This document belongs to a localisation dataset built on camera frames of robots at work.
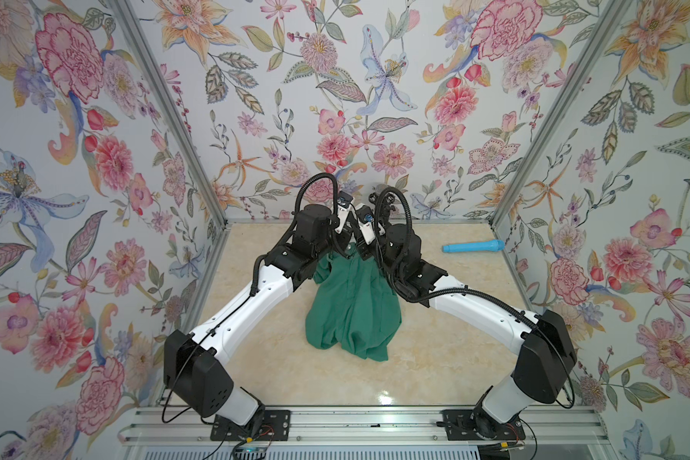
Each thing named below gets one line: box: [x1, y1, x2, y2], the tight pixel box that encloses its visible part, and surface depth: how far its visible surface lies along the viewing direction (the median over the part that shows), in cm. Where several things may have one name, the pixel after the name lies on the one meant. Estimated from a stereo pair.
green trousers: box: [305, 252, 403, 362], surface depth 84 cm
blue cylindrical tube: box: [441, 239, 506, 253], surface depth 112 cm
